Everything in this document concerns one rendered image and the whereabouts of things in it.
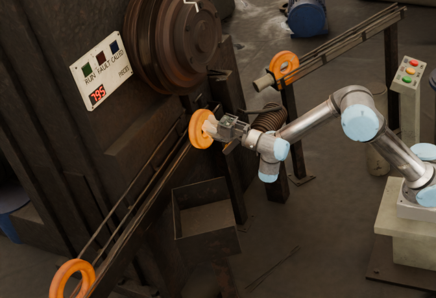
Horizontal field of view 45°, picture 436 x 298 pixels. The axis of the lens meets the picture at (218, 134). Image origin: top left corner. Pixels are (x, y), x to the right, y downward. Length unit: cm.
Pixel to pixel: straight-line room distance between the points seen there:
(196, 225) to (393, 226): 81
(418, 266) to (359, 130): 88
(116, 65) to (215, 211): 66
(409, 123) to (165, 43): 134
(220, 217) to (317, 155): 126
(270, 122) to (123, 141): 81
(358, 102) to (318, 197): 112
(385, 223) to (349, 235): 40
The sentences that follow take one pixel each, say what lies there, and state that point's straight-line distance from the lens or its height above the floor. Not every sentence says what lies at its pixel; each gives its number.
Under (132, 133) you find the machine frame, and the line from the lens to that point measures 208.
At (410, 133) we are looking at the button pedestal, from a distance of 280.
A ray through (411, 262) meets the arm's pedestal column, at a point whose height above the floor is 5.
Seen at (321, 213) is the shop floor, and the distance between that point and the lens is 278.
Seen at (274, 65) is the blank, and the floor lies 74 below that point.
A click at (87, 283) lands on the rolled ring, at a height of 62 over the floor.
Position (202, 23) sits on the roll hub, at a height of 117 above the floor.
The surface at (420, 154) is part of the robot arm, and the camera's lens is 215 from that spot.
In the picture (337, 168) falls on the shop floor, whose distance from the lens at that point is 303.
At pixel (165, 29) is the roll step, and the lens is 197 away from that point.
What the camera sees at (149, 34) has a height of 123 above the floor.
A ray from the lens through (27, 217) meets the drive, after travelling 299.
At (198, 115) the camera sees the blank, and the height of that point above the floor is 90.
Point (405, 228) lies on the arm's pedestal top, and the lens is 229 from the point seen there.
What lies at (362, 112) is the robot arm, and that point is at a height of 94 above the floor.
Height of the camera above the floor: 196
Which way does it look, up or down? 35 degrees down
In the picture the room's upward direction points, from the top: 15 degrees counter-clockwise
